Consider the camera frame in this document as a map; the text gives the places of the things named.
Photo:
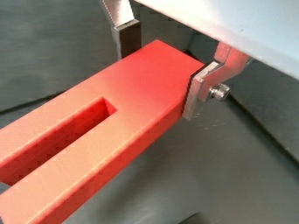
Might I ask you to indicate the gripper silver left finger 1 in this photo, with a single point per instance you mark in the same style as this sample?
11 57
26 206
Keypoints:
126 26

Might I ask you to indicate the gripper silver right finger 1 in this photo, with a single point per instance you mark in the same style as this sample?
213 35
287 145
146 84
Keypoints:
207 82

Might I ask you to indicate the red double-square block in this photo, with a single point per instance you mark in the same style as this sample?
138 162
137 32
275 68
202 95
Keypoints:
62 151

